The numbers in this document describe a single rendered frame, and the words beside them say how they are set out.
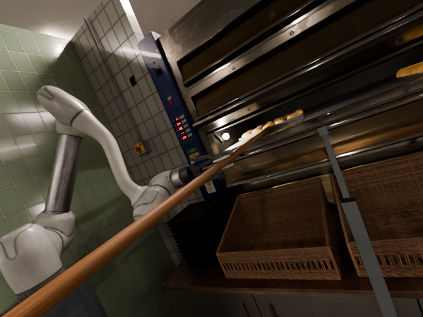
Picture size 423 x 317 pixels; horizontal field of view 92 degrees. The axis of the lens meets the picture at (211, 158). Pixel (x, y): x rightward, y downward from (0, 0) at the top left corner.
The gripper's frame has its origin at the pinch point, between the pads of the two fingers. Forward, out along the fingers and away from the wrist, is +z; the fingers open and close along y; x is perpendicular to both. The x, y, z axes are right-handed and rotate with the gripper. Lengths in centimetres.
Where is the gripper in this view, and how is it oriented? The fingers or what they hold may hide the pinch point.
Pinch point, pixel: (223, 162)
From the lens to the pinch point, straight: 83.4
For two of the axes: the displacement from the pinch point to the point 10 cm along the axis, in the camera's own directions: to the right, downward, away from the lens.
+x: -4.3, 2.6, -8.7
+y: 3.9, 9.2, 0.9
